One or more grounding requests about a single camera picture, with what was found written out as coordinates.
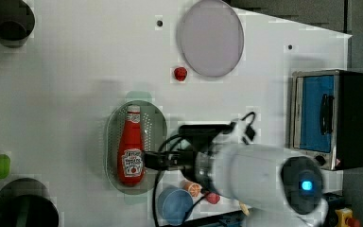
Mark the red ketchup bottle plush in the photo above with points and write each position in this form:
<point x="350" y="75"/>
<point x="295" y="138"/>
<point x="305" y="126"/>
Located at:
<point x="130" y="164"/>

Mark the orange slice toy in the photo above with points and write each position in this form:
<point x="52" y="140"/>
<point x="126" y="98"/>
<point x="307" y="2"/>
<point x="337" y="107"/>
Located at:
<point x="192" y="188"/>

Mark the small red toy fruit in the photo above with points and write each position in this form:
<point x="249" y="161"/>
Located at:
<point x="180" y="73"/>

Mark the peeled banana toy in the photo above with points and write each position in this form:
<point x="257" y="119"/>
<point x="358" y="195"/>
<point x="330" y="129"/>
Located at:
<point x="244" y="209"/>

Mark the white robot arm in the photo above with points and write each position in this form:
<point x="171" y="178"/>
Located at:
<point x="224" y="159"/>

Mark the black camera post lower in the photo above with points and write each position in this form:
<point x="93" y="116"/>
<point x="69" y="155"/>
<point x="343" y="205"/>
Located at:
<point x="25" y="203"/>

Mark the yellow red emergency button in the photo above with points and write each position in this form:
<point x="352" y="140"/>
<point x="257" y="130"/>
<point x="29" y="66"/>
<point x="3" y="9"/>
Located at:
<point x="345" y="218"/>

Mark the red strawberry toy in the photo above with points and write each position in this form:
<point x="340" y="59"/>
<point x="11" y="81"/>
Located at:
<point x="212" y="198"/>

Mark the blue cup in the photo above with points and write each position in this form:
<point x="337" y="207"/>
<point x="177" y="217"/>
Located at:
<point x="174" y="205"/>

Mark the lilac round plate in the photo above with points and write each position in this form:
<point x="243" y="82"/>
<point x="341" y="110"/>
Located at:
<point x="211" y="38"/>

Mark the black toaster oven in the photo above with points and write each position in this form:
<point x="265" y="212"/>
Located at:
<point x="326" y="117"/>

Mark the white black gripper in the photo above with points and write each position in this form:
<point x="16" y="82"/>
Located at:
<point x="193" y="158"/>

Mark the green toy fruit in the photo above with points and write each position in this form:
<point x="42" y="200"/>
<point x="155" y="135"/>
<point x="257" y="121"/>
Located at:
<point x="4" y="166"/>

